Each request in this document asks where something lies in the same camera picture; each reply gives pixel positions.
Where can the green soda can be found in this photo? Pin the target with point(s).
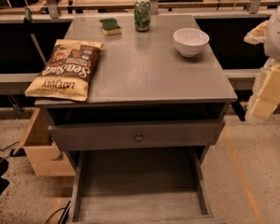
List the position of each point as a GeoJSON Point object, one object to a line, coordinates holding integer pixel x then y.
{"type": "Point", "coordinates": [142, 15]}

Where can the light wooden box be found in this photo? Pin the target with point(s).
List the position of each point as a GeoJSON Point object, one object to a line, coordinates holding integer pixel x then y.
{"type": "Point", "coordinates": [41, 150]}

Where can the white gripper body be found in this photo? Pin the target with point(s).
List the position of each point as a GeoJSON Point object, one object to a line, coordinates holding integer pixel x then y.
{"type": "Point", "coordinates": [278, 36]}

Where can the brown sea salt chip bag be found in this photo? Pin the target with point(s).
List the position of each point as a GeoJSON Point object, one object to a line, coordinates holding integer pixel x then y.
{"type": "Point", "coordinates": [68, 72]}

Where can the grey upper drawer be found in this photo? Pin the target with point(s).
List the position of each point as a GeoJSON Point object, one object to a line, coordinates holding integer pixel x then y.
{"type": "Point", "coordinates": [100, 136]}

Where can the green yellow sponge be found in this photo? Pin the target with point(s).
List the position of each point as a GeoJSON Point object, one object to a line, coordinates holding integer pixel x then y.
{"type": "Point", "coordinates": [110, 26]}

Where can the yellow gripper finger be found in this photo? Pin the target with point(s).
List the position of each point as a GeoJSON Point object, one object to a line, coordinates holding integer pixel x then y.
{"type": "Point", "coordinates": [257, 34]}
{"type": "Point", "coordinates": [266, 93]}

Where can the white ceramic bowl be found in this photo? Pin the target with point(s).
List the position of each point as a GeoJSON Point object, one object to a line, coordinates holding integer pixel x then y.
{"type": "Point", "coordinates": [190, 41]}

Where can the grey open lower drawer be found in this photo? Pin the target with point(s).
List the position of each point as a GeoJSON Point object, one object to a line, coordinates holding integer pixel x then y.
{"type": "Point", "coordinates": [140, 186]}

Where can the grey wooden drawer cabinet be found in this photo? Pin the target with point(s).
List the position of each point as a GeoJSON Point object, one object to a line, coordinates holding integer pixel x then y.
{"type": "Point", "coordinates": [141, 77]}

